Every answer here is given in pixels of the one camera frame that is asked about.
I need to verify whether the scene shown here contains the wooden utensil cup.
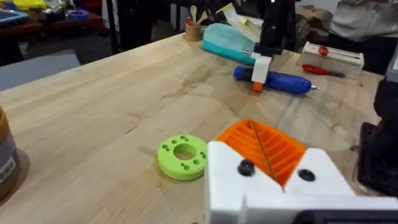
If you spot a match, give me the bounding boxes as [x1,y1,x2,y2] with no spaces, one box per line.
[184,22,203,43]

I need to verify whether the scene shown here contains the wooden fork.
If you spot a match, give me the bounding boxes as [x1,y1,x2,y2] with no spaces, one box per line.
[197,10,209,26]

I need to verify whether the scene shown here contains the red-handled tool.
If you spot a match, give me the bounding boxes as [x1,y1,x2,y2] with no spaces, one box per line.
[302,63,346,78]

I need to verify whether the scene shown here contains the person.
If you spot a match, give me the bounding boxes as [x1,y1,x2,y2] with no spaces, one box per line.
[323,0,398,75]

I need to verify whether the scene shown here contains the green disc with holes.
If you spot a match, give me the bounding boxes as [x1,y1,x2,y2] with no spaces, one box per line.
[156,134,208,182]

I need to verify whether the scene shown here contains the wooden spoon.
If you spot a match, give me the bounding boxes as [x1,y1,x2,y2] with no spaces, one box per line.
[189,4,198,25]

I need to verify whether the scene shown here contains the blue electric screwdriver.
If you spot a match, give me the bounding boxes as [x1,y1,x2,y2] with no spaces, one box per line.
[233,65,321,95]

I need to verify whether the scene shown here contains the white box with red knob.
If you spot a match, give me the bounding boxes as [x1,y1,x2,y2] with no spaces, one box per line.
[296,41,365,79]

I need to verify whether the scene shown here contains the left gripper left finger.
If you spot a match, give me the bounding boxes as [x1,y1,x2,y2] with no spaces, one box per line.
[204,119,284,224]

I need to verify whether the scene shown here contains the blue tape roll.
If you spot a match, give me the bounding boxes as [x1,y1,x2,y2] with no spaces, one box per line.
[66,9,90,21]

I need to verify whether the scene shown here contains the blue tray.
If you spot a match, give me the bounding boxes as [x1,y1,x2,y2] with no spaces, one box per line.
[0,8,29,26]

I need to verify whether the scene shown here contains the grey flat board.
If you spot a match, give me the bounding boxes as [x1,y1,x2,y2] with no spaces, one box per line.
[0,49,81,92]

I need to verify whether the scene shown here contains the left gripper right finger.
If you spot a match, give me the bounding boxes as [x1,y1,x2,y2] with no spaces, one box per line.
[252,120,356,196]

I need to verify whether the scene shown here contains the teal soft zip bag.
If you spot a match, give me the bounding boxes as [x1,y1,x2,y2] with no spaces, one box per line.
[202,22,259,66]

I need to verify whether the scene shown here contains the yellow and white packet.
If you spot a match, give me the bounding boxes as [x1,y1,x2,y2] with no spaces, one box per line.
[216,2,262,44]

